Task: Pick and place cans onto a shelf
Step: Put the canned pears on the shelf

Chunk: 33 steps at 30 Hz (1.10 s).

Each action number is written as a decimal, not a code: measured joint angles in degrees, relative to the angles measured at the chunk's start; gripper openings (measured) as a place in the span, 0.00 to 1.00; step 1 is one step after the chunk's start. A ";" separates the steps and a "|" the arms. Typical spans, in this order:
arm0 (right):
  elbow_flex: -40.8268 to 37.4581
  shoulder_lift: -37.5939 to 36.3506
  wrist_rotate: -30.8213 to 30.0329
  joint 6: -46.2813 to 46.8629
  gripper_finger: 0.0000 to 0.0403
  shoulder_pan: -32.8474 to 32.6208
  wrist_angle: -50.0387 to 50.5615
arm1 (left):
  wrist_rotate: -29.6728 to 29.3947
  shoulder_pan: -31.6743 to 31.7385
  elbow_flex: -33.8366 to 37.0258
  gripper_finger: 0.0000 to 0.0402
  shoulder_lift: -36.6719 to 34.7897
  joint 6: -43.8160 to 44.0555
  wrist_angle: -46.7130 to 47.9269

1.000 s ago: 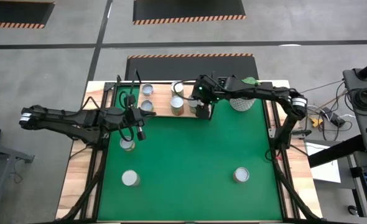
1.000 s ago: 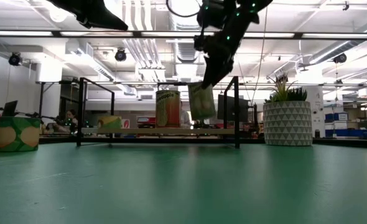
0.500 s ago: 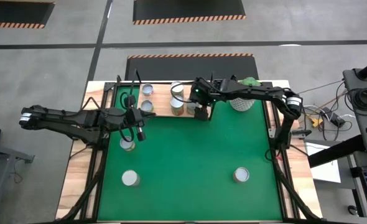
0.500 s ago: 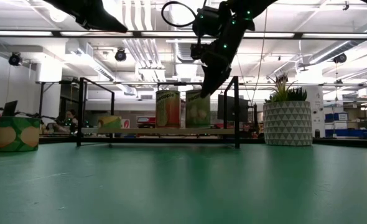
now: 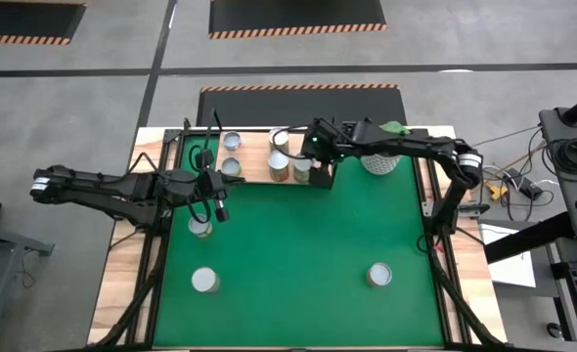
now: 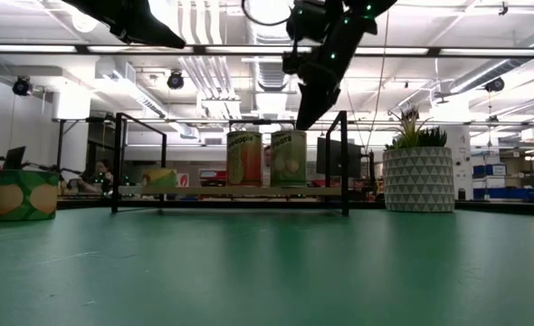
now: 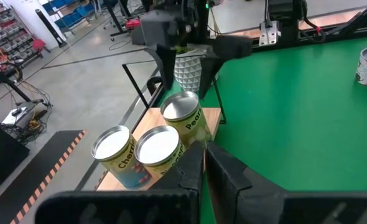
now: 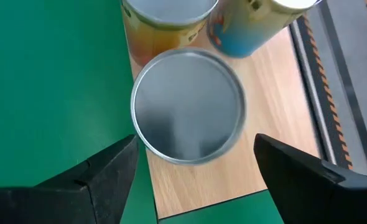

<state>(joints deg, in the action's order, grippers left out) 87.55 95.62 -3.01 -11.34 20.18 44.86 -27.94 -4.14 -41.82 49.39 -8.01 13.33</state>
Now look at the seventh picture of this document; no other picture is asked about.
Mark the white electronics box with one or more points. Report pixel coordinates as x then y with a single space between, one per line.
18 115

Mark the tall Pineapple can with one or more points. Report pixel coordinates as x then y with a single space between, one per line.
157 144

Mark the wooden tray with black rails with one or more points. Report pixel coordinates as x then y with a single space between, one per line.
147 118

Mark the black upright tube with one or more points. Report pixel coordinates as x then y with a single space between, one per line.
50 28

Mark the green table mat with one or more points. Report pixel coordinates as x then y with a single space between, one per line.
295 124

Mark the succulent in white patterned pot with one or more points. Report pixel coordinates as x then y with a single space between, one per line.
186 73

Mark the red power tool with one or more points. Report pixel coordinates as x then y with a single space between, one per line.
133 23

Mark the silver metal bracket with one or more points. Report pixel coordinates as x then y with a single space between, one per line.
269 34

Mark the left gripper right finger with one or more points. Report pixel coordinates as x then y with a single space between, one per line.
233 193

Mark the tall Pears can green label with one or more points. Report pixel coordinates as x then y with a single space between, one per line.
178 105

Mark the parts bin storage rack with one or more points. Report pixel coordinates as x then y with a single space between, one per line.
6 34

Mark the blue bin shelf rack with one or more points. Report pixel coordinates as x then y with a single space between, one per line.
77 12

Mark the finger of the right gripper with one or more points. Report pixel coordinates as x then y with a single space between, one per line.
166 65
210 74

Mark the tall Cherries can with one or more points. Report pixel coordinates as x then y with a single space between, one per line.
124 165

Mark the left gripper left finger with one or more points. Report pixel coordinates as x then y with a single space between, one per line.
191 168

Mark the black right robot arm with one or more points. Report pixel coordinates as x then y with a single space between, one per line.
283 15

